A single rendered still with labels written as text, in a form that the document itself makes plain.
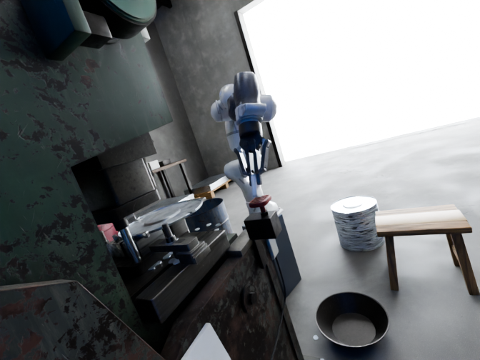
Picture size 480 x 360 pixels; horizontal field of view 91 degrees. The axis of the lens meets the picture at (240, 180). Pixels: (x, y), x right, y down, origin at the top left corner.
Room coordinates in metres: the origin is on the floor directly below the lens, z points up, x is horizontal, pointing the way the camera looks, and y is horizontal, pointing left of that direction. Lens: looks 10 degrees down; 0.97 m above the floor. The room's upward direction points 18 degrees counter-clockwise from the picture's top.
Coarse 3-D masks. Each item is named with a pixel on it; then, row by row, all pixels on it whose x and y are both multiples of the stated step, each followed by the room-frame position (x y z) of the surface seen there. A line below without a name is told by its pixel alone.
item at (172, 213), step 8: (192, 200) 0.90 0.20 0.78; (200, 200) 0.85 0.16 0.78; (160, 208) 0.93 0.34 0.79; (168, 208) 0.91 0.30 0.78; (176, 208) 0.86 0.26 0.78; (184, 208) 0.82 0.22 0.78; (192, 208) 0.78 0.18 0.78; (144, 216) 0.89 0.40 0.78; (152, 216) 0.82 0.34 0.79; (160, 216) 0.78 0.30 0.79; (168, 216) 0.75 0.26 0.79; (176, 216) 0.74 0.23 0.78; (184, 216) 0.69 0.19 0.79; (136, 224) 0.81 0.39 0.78; (144, 224) 0.76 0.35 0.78; (152, 224) 0.73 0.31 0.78; (160, 224) 0.71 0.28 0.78; (136, 232) 0.71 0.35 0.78; (152, 232) 0.65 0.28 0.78
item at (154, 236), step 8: (160, 232) 0.68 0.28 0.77; (120, 240) 0.68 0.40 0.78; (136, 240) 0.63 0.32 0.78; (144, 240) 0.63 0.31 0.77; (152, 240) 0.65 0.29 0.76; (112, 248) 0.68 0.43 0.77; (120, 248) 0.66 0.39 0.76; (144, 248) 0.63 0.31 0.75; (112, 256) 0.69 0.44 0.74; (120, 256) 0.67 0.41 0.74; (128, 256) 0.65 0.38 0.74
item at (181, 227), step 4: (188, 200) 0.95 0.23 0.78; (204, 200) 0.89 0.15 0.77; (184, 220) 0.81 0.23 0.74; (176, 224) 0.77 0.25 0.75; (180, 224) 0.78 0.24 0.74; (184, 224) 0.80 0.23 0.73; (172, 228) 0.75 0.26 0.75; (176, 228) 0.77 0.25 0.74; (180, 228) 0.78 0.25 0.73; (184, 228) 0.79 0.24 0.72; (188, 228) 0.81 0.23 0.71; (172, 232) 0.75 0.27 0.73; (176, 232) 0.76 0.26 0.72; (180, 232) 0.77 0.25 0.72; (184, 232) 0.79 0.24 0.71; (188, 232) 0.80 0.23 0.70; (176, 236) 0.76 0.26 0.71
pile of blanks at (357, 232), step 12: (336, 216) 1.49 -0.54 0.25; (348, 216) 1.42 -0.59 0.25; (360, 216) 1.38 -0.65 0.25; (372, 216) 1.39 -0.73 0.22; (336, 228) 1.53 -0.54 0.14; (348, 228) 1.44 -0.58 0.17; (360, 228) 1.39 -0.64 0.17; (372, 228) 1.38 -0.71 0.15; (348, 240) 1.46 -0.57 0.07; (360, 240) 1.40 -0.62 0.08; (372, 240) 1.38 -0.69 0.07; (384, 240) 1.43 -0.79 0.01
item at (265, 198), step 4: (264, 196) 0.72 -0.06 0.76; (268, 196) 0.70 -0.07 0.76; (252, 200) 0.72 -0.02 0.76; (256, 200) 0.70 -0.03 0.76; (260, 200) 0.69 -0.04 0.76; (264, 200) 0.68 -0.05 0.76; (268, 200) 0.69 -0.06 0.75; (252, 204) 0.69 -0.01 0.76; (256, 204) 0.68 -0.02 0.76; (260, 204) 0.67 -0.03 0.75; (264, 204) 0.67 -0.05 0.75; (260, 208) 0.71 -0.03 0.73; (264, 208) 0.71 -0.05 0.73
